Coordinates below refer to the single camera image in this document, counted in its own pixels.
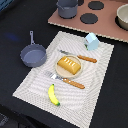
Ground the knife with wooden handle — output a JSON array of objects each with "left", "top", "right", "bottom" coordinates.
[{"left": 58, "top": 49, "right": 97, "bottom": 63}]

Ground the round wooden plate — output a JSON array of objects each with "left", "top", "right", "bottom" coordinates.
[{"left": 55, "top": 55, "right": 82, "bottom": 78}]

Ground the beige bowl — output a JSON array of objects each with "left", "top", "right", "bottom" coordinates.
[{"left": 117, "top": 4, "right": 128, "bottom": 30}]

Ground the black stove burner disc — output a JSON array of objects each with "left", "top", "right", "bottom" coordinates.
[{"left": 88, "top": 1, "right": 104, "bottom": 10}]

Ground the fork with wooden handle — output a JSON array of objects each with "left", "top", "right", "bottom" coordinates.
[{"left": 44, "top": 71, "right": 85, "bottom": 89}]

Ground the yellow toy banana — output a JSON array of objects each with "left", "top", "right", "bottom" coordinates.
[{"left": 48, "top": 84, "right": 60, "bottom": 106}]

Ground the grey toy pan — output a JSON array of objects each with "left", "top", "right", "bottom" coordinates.
[{"left": 20, "top": 32, "right": 47, "bottom": 67}]

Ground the grey toy pot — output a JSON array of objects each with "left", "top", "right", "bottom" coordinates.
[{"left": 56, "top": 0, "right": 78, "bottom": 19}]

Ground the orange toy bread loaf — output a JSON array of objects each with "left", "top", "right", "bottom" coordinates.
[{"left": 57, "top": 56, "right": 81, "bottom": 75}]

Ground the light blue milk carton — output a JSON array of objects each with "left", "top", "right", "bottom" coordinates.
[{"left": 84, "top": 33, "right": 99, "bottom": 51}]

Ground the beige woven placemat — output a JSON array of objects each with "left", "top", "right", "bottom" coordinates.
[{"left": 13, "top": 31, "right": 114, "bottom": 128}]

